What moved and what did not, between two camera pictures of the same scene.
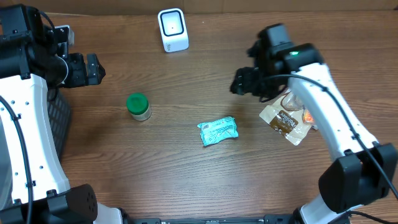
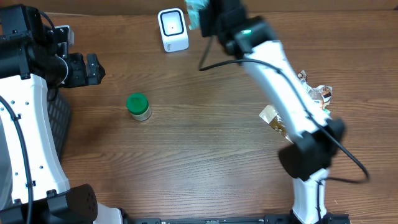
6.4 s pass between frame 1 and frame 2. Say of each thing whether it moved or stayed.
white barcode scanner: stayed
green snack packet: moved
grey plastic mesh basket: stayed
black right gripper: moved
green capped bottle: stayed
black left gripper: stayed
